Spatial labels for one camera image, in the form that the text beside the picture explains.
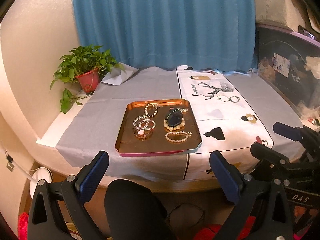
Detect white printed table runner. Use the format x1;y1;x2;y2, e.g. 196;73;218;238
176;66;274;180

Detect green potted plant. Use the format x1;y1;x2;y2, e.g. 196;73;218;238
49;44;126;114

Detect white cable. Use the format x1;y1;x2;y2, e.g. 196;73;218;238
0;142;38;184

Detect orange metal tray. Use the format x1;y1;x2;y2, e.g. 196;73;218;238
115;99;202;157

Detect beige fabric storage box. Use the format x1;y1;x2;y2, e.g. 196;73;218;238
254;0;319;33

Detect dark bead bracelet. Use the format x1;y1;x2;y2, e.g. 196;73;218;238
144;103;158;118

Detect silver chain bracelet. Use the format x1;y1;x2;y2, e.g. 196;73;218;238
216;94;241;104

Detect black chair back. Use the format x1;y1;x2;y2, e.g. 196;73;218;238
104;179;176;239

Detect large amber bead bracelet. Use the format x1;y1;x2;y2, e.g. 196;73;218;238
163;116;186;131

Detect red plant pot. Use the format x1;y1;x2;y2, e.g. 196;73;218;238
75;68;100;94

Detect small pearl bead bracelet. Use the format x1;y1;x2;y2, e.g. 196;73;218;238
164;130;193;144

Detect grey tablecloth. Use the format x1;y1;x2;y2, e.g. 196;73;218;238
36;63;304;182

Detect pink white bead bracelets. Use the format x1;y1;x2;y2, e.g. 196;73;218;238
132;114;156;139

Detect blue curtain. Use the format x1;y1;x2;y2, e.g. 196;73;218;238
73;0;255;72

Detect white round lamp base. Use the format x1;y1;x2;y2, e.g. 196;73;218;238
29;167;53;198

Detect dark storage box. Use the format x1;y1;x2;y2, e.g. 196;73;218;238
257;24;319;120

